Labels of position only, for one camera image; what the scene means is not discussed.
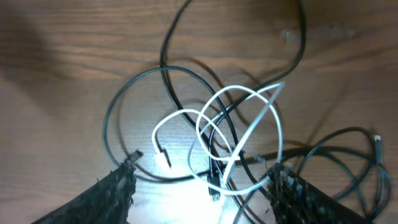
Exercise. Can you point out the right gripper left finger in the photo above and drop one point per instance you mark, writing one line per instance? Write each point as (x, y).
(107, 201)

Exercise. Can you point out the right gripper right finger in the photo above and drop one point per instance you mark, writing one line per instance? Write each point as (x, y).
(294, 200)

